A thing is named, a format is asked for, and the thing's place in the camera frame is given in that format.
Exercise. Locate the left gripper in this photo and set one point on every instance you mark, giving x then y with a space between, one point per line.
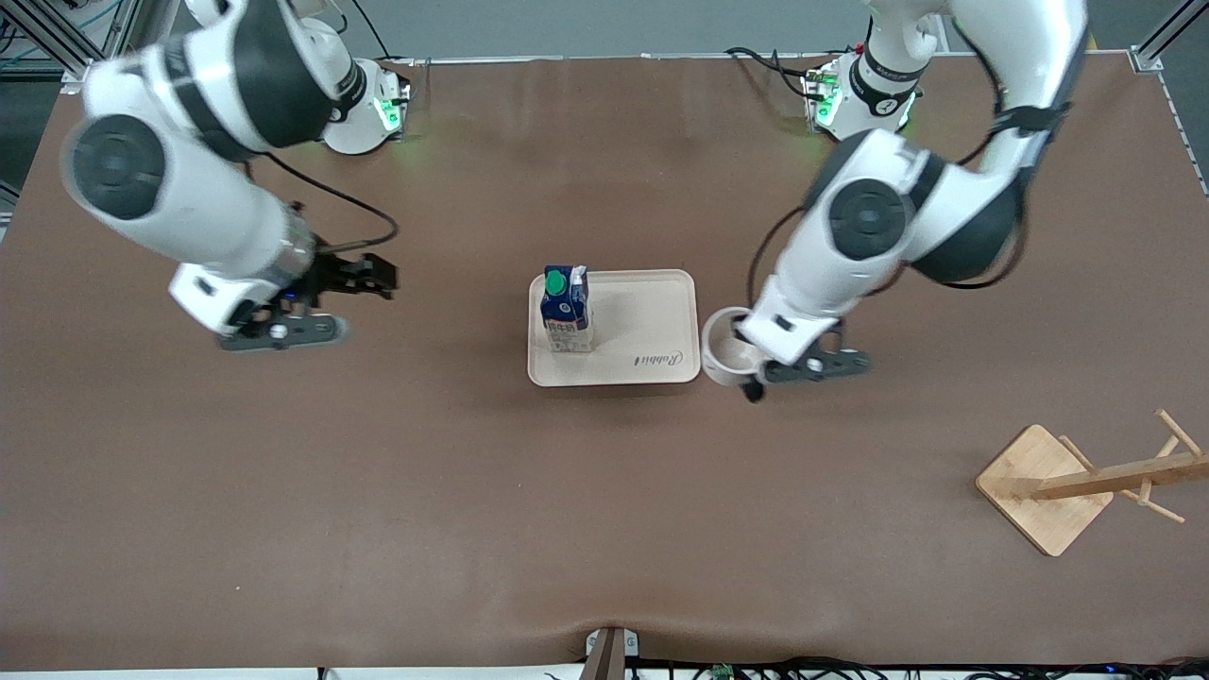
752 390

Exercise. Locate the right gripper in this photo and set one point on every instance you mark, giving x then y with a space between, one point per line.
332 274

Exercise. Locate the blue milk carton green cap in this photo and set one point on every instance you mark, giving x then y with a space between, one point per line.
567 312

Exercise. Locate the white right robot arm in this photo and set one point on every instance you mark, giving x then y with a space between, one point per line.
189 208

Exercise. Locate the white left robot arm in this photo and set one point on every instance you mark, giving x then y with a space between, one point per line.
945 217

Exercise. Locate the wooden cup rack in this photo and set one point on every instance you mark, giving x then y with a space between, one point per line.
1039 491

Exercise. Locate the beige plastic tray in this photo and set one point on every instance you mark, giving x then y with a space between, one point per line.
633 331

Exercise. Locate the small green circuit board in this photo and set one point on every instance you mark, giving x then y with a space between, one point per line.
723 672

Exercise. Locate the aluminium frame with black struts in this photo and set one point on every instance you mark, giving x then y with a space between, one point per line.
142 24

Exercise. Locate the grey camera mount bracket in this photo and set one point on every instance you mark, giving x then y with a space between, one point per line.
612 647

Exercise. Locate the aluminium corner post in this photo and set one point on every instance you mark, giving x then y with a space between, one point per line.
1148 57

